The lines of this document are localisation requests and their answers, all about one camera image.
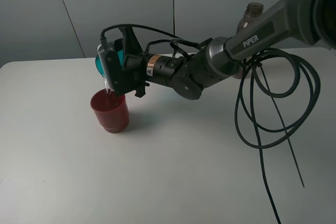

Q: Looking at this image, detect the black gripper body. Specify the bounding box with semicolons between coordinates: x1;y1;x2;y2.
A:
123;54;168;97

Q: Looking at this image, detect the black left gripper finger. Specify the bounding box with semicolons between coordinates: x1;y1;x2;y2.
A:
119;27;143;58

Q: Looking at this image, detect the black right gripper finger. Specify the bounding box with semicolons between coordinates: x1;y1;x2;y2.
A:
115;70;150;95

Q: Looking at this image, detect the teal transparent plastic cup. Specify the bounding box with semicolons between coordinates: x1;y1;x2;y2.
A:
95;38;124;78

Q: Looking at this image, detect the smoky transparent plastic bottle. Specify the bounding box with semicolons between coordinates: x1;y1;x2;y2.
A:
232;2;265;80

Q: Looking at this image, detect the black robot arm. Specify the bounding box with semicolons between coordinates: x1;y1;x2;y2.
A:
109;0;335;100

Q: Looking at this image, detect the red plastic cup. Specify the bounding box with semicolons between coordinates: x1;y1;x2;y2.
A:
90;92;129;133

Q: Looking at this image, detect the black cable bundle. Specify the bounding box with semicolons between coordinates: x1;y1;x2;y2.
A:
101;24;321;224

